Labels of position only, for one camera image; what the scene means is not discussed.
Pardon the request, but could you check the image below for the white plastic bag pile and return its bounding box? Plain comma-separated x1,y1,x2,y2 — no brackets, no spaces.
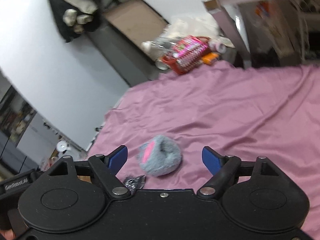
159,13,226,48

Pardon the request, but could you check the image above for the orange bottle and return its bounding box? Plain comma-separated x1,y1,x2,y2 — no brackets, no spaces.
201,52,220,66

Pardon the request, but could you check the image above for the grey plush slipper pink heart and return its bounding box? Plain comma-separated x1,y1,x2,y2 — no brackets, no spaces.
137,135,182,177

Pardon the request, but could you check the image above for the black white hanging jacket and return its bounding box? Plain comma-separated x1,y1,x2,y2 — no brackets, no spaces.
48,0,101,43

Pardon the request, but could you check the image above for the white desk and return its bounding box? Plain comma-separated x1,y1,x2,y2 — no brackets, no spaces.
202,0,319,68

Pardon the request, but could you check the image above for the pink bed sheet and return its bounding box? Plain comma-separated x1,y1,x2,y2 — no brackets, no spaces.
89,61,319,239

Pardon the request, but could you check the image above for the red basket with snacks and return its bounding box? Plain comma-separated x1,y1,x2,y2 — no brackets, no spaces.
160,35,210,75

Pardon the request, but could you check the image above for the framed brown board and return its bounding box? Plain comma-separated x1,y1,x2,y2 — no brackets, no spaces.
104,0,169,50

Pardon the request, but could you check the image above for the white kitchen cabinet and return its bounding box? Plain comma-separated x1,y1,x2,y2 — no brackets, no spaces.
1,86,61,174

